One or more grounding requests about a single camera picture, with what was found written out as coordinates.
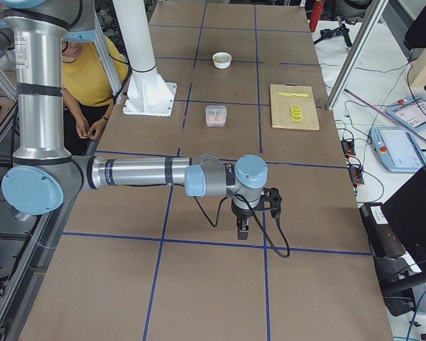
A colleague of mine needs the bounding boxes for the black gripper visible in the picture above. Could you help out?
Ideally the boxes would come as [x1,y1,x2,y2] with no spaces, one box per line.
[231,199,252,240]

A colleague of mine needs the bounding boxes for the clear plastic egg box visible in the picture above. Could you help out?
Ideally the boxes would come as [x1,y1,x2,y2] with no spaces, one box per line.
[205,105,227,127]

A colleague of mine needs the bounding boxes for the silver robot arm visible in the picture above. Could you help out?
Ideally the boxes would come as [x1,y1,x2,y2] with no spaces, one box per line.
[1,1,280,240]

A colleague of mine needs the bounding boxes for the yellow lemon slices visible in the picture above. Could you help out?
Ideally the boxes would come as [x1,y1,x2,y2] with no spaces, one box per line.
[290,104,303,123]

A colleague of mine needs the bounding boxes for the wooden cutting board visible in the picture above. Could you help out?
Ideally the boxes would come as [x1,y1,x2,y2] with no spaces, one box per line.
[270,84,320,131]

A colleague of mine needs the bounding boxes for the yellow plastic knife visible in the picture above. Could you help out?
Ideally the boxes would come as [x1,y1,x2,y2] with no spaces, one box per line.
[278,92,310,98]

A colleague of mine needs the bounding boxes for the white paper bowl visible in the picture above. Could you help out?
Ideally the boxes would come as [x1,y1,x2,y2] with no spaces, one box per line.
[212,52,232,70]

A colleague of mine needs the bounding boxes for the near teach pendant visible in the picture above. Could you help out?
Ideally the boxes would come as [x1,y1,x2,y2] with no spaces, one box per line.
[370,126,425,173]

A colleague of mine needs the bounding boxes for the teach pendant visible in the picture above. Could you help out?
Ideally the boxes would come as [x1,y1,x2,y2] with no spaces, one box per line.
[386,96,426,133]
[370,126,425,173]

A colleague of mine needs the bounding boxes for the black monitor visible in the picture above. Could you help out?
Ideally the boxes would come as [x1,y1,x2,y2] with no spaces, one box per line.
[382,167,426,270]

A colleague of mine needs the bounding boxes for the person in yellow shirt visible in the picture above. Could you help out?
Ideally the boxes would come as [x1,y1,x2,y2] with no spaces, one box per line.
[62,42,114,140]

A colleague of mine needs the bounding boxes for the green tipped grabber stick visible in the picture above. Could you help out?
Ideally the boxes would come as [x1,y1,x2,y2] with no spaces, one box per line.
[344,89,426,144]

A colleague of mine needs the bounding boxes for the far teach pendant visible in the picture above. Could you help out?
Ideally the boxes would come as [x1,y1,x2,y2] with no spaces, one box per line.
[386,96,426,133]

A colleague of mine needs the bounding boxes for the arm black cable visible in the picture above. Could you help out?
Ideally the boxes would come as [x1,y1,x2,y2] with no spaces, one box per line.
[192,194,291,259]

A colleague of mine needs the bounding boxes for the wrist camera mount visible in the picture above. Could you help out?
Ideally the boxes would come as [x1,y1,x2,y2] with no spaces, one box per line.
[261,188,282,220]

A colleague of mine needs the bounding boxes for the aluminium frame post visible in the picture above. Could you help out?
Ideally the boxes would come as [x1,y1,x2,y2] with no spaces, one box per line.
[326,0,388,110]

